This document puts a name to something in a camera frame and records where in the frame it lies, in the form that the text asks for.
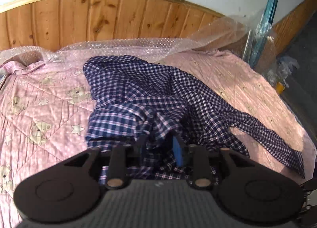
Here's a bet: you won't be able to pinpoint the yellow object on floor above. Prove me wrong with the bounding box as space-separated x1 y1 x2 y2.
275 82 285 95

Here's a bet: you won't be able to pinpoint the teal framed panels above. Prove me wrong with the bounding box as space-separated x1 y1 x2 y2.
242 0 278 69

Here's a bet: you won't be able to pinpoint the navy checked shirt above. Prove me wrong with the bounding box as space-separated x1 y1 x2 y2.
83 56 305 180

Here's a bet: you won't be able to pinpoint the clear bubble wrap sheet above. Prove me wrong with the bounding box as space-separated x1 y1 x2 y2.
1 14 276 69

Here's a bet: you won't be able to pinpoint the wooden headboard with gold trim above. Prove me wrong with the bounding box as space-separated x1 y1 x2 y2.
1 0 221 51

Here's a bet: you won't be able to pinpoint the pink teddy bear quilt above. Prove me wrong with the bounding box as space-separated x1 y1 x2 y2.
1 43 316 227

